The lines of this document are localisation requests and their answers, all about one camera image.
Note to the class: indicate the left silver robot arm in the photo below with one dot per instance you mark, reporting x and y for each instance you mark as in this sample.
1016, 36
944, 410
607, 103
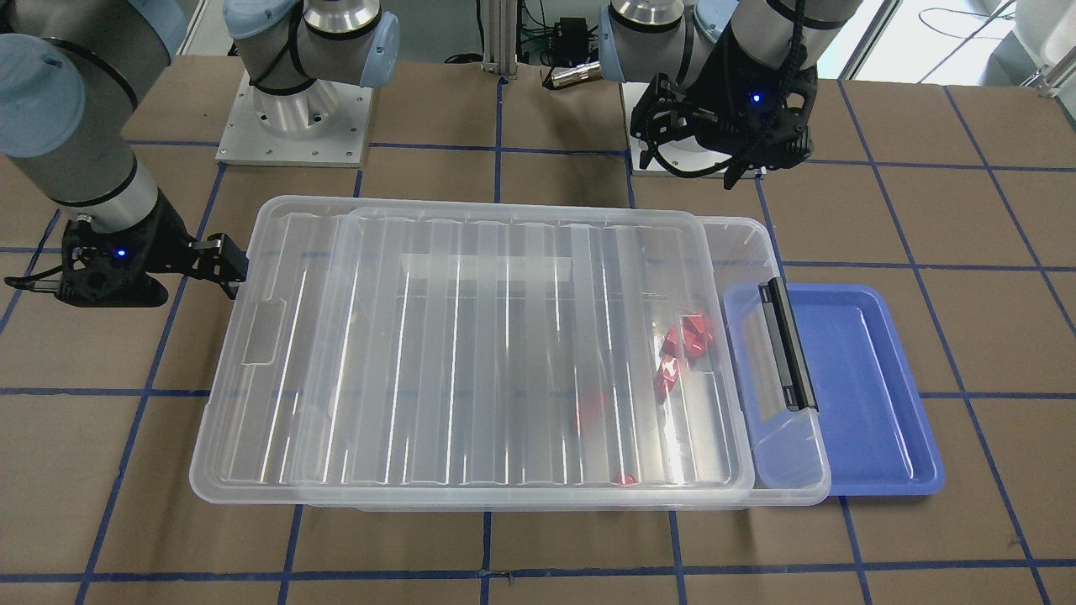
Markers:
638, 39

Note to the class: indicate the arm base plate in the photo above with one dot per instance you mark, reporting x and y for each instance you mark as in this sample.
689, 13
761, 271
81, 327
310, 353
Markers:
686, 155
325, 126

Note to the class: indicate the blue plastic tray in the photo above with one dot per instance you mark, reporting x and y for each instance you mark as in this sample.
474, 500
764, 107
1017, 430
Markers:
869, 437

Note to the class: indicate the red block upper cluster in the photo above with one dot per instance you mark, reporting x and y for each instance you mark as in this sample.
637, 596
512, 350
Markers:
701, 324

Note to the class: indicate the red block lower cluster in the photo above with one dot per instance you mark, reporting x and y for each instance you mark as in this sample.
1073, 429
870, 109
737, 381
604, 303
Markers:
682, 343

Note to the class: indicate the red block from tray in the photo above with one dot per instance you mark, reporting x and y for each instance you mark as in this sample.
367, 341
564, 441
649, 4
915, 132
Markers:
667, 376

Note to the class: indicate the clear plastic storage box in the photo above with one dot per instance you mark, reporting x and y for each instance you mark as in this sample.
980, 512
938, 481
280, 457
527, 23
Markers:
547, 360

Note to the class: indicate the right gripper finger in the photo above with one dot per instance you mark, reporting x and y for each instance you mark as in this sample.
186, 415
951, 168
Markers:
231, 289

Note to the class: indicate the red block cluster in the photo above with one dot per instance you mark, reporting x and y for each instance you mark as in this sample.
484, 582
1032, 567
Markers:
701, 324
682, 343

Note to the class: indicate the red block front edge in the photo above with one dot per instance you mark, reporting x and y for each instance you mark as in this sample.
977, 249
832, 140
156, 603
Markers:
624, 479

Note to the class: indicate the black box latch handle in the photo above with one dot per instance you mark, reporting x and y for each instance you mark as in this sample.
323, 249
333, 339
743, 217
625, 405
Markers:
791, 364

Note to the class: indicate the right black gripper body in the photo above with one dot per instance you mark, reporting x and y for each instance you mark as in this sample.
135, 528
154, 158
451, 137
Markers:
171, 241

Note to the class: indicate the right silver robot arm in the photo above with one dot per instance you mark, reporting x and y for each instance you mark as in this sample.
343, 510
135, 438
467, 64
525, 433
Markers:
75, 71

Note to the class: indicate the clear plastic box lid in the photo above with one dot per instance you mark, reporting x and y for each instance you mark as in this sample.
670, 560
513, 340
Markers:
249, 416

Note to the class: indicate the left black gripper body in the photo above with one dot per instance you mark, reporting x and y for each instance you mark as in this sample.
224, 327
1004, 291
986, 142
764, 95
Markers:
710, 94

